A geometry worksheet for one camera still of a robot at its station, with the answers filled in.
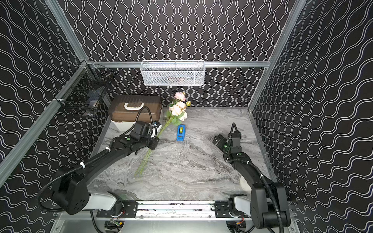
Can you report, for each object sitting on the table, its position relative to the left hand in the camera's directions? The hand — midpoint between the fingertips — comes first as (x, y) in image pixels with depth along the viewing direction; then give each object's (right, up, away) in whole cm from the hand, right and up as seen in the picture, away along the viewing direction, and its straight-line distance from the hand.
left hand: (157, 136), depth 85 cm
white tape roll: (+50, -28, -1) cm, 57 cm away
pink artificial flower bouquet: (+12, +14, +1) cm, 18 cm away
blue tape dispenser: (+13, +1, +16) cm, 21 cm away
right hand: (+38, -3, +5) cm, 38 cm away
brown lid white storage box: (-22, +16, +7) cm, 28 cm away
